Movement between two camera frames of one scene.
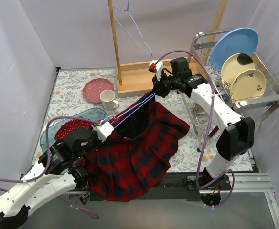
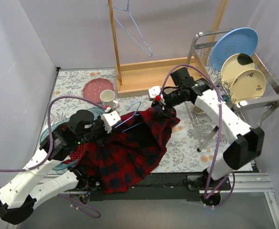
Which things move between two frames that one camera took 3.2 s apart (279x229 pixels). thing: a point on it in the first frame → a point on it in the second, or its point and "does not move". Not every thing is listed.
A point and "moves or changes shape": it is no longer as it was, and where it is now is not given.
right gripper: [159, 87] → [163, 105]
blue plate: [239, 40] does not move
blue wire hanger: [143, 104] → [135, 114]
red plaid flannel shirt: [129, 163] moves or changes shape
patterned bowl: [198, 110] does not move
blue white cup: [226, 97] does not move
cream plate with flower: [248, 84] does not move
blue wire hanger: [136, 26] does not move
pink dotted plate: [93, 88] does not move
